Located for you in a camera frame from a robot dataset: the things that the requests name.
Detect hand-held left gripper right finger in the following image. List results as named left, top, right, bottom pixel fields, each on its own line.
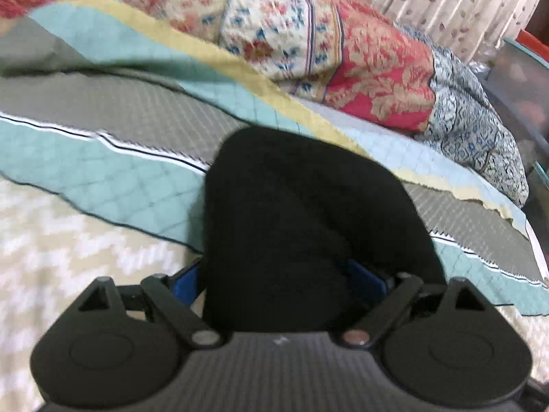
left=341, top=260, right=487, bottom=349

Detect clear plastic storage container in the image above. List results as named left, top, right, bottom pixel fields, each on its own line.
left=474, top=38, right=549, bottom=241

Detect teal grey quilted bedspread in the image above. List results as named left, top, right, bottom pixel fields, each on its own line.
left=0, top=0, right=549, bottom=412

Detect black pants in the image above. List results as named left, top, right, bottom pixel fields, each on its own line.
left=201, top=126, right=447, bottom=336

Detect red item on container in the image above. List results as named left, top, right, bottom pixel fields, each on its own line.
left=514, top=29, right=549, bottom=60

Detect red floral patchwork quilt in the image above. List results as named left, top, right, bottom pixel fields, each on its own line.
left=0, top=0, right=530, bottom=207

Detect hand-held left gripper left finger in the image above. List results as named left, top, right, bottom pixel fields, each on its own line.
left=77, top=262, right=226, bottom=349

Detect beige leaf print curtain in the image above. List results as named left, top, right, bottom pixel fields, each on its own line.
left=317, top=0, right=539, bottom=66

